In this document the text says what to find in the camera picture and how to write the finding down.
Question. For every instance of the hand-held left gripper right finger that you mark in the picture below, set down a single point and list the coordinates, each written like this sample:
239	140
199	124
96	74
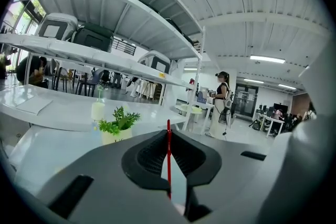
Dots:
231	165

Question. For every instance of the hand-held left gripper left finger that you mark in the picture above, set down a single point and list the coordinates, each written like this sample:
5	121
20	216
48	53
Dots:
105	178

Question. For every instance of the black double door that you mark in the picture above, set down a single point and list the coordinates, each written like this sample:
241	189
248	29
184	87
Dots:
246	102

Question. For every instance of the red thin rod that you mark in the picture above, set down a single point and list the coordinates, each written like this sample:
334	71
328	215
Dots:
169	165

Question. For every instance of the white paper sheet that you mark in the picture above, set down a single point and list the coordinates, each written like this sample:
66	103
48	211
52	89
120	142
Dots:
34	106

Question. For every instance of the white appliance with dark window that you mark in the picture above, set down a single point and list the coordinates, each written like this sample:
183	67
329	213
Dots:
56	27
157	61

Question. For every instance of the dark plastic chair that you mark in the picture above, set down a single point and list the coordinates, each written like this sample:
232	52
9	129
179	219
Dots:
90	82

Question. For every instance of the white desk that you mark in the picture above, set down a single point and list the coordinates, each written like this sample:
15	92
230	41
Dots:
206	110

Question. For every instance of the black hard case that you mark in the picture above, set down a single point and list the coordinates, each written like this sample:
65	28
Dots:
93	38

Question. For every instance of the white metal shelf rack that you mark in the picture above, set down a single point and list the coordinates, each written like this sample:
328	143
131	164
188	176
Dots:
105	15

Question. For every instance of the blue box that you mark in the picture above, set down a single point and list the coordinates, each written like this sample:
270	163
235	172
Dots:
201	97

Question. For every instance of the small potted green plant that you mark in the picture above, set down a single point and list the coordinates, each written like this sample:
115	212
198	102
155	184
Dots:
118	126

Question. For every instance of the pale yellow cushion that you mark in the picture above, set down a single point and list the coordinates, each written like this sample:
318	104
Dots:
194	110

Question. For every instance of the ceiling strip light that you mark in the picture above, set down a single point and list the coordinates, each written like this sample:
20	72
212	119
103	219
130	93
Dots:
287	86
253	81
267	59

